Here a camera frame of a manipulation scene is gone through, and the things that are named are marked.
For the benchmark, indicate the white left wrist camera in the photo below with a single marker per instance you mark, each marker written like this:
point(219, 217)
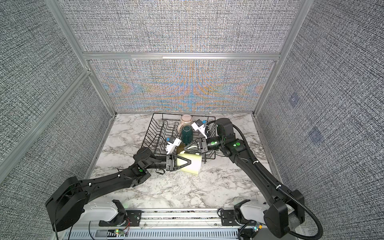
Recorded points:
point(172, 143)

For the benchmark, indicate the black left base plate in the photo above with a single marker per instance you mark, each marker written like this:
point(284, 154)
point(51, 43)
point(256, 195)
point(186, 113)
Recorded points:
point(130, 218)

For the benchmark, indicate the light green mug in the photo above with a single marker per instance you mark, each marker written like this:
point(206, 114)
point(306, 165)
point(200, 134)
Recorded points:
point(196, 162)

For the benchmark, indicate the pink iridescent mug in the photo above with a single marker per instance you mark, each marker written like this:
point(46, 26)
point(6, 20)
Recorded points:
point(186, 120)

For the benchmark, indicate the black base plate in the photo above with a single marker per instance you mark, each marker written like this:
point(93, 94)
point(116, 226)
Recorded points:
point(227, 218)
point(130, 218)

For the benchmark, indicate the dark green mug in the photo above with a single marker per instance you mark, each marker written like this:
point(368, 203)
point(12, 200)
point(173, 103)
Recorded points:
point(187, 134)

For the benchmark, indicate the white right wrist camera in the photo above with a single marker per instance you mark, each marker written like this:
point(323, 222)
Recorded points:
point(200, 126)

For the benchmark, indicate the aluminium front rail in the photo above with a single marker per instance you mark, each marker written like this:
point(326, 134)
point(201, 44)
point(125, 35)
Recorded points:
point(150, 217)

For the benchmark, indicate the white vented grille strip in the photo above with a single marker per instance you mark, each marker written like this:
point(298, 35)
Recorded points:
point(152, 234)

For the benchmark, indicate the amber glass cup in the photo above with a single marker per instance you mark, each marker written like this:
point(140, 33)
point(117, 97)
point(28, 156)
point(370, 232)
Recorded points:
point(180, 148)

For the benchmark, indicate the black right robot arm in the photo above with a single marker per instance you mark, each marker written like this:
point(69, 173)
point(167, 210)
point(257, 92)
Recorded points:
point(286, 209)

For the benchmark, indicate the black wire dish rack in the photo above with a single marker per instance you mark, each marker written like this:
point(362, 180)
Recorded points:
point(164, 125)

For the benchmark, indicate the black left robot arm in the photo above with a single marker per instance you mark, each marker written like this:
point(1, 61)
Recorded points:
point(66, 205)

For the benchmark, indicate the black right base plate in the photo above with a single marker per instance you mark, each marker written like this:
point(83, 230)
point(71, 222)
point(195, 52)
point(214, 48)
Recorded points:
point(227, 218)

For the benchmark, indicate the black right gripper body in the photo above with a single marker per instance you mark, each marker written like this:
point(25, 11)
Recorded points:
point(203, 140)

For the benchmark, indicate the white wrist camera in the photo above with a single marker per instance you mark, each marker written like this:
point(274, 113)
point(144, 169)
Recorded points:
point(172, 143)
point(200, 126)

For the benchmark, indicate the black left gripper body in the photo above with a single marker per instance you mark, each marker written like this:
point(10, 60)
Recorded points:
point(168, 163)

